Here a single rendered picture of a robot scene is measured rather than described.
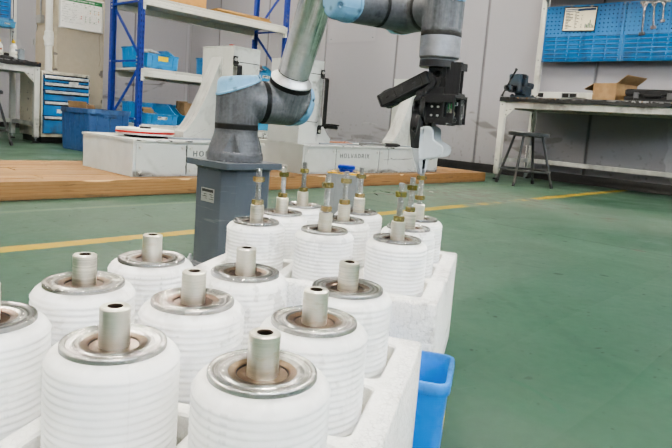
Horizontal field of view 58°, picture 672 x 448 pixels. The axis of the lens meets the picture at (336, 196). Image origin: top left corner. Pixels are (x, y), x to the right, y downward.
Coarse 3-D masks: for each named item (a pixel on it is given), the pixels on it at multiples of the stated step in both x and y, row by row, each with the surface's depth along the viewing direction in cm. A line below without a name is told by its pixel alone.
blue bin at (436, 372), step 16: (432, 352) 84; (432, 368) 83; (448, 368) 79; (432, 384) 73; (448, 384) 74; (432, 400) 74; (416, 416) 74; (432, 416) 74; (416, 432) 75; (432, 432) 74
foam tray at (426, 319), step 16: (224, 256) 105; (448, 256) 119; (288, 272) 98; (432, 272) 110; (448, 272) 106; (288, 288) 91; (304, 288) 91; (432, 288) 94; (448, 288) 107; (288, 304) 91; (400, 304) 87; (416, 304) 86; (432, 304) 86; (448, 304) 112; (400, 320) 87; (416, 320) 86; (432, 320) 86; (448, 320) 117; (400, 336) 87; (416, 336) 87; (432, 336) 86; (448, 336) 124
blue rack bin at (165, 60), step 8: (128, 48) 595; (128, 56) 597; (144, 56) 578; (152, 56) 579; (160, 56) 585; (168, 56) 591; (128, 64) 599; (144, 64) 579; (152, 64) 581; (160, 64) 587; (168, 64) 594; (176, 64) 600
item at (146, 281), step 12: (120, 264) 67; (180, 264) 69; (132, 276) 66; (144, 276) 66; (156, 276) 66; (168, 276) 67; (180, 276) 68; (144, 288) 66; (156, 288) 66; (168, 288) 67; (144, 300) 66
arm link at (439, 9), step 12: (420, 0) 111; (432, 0) 108; (444, 0) 107; (456, 0) 108; (420, 12) 111; (432, 12) 108; (444, 12) 108; (456, 12) 108; (420, 24) 114; (432, 24) 108; (444, 24) 108; (456, 24) 108
